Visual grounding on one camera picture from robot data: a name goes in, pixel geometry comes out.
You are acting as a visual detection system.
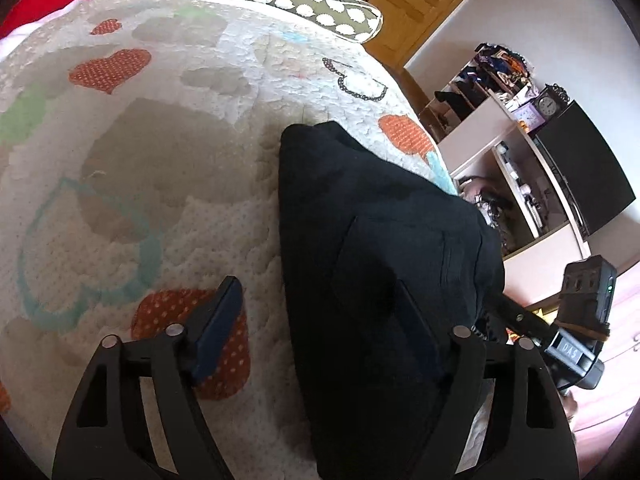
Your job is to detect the black pants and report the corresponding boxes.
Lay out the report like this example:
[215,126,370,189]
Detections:
[279,122,504,479]

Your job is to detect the black television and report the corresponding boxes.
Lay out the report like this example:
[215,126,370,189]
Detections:
[532,102,636,237]

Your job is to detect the white shelf cabinet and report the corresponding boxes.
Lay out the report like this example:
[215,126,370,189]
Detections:
[437,96,640,311]

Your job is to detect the black desk clock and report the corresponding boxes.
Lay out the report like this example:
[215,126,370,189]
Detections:
[534,84,570,120]

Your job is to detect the shoe rack with shoes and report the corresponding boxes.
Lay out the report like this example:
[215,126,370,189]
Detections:
[419,44,539,142]

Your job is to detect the heart patterned quilt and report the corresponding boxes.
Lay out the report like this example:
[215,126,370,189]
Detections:
[1,0,452,479]

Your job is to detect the green white bolster pillow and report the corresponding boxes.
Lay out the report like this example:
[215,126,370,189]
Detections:
[208,0,384,45]

